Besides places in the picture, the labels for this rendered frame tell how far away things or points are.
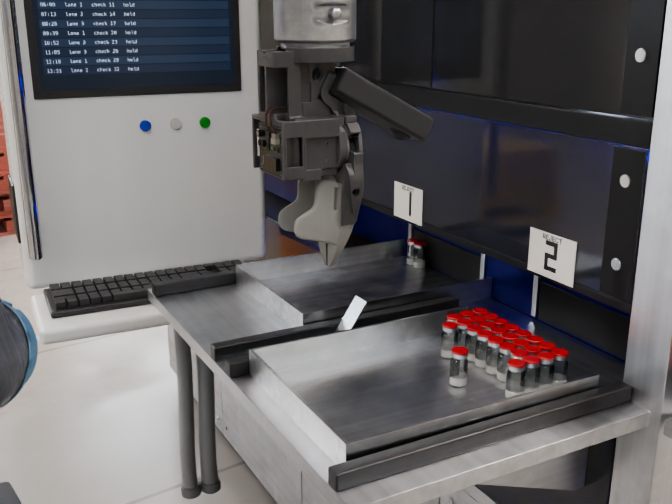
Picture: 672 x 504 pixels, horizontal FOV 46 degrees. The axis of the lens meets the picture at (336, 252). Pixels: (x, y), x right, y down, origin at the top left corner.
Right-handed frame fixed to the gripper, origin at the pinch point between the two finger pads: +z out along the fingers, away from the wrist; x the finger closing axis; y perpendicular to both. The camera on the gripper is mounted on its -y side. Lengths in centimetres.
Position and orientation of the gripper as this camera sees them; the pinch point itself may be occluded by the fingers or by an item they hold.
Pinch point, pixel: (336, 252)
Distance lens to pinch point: 79.4
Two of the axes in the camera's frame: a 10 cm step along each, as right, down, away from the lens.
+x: 4.7, 2.6, -8.4
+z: 0.0, 9.6, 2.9
